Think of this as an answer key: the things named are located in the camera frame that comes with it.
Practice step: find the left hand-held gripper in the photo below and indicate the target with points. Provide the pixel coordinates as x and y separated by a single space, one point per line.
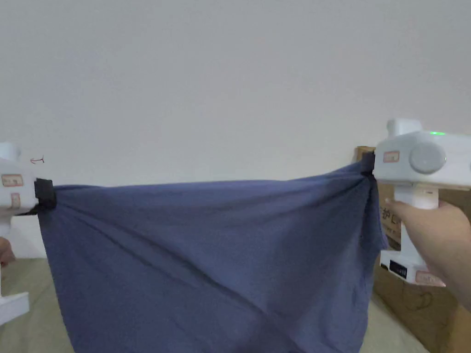
13 191

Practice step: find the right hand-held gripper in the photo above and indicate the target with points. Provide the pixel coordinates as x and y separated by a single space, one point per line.
415 161

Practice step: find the dark blue shirt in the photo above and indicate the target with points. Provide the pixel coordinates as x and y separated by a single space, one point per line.
206 264

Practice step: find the person's left hand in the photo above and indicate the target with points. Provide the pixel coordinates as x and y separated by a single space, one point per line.
4 252

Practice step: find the person's right hand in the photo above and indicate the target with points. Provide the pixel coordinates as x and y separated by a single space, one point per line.
441 235

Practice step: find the brown cardboard carton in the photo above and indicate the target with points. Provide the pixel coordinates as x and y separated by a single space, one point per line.
415 312

